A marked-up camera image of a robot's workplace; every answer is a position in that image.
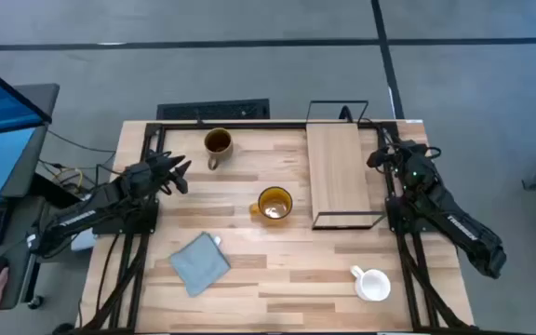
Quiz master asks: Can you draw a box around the white ceramic mug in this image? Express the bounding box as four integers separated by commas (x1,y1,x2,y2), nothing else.
349,264,393,303

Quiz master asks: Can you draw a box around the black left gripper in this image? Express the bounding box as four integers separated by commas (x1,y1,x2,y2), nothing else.
120,150,194,197

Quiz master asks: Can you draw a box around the black floor cable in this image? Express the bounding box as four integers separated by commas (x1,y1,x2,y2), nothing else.
46,129,118,156

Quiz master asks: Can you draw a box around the white box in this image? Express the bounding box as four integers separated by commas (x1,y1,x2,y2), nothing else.
69,227,98,253

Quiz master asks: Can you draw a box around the amber glass mug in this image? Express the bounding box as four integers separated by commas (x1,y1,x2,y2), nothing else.
248,186,294,221

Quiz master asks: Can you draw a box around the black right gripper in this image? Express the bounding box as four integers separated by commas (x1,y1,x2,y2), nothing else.
366,141,435,188

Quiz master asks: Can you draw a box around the wooden shelf with wire frame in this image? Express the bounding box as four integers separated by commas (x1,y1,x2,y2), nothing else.
304,99,387,232

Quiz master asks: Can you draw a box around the black perforated floor panel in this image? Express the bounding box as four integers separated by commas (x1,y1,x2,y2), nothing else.
155,98,271,121

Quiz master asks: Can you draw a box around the brown ceramic mug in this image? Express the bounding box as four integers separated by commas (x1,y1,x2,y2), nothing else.
203,127,235,171

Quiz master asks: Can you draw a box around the grey computer desk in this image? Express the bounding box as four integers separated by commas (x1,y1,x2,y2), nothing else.
0,83,61,312

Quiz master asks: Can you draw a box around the grey folded cloth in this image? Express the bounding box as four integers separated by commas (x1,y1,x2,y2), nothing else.
168,231,233,299

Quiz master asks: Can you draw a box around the yellow floor cable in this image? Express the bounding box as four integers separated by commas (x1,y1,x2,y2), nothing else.
52,167,85,194

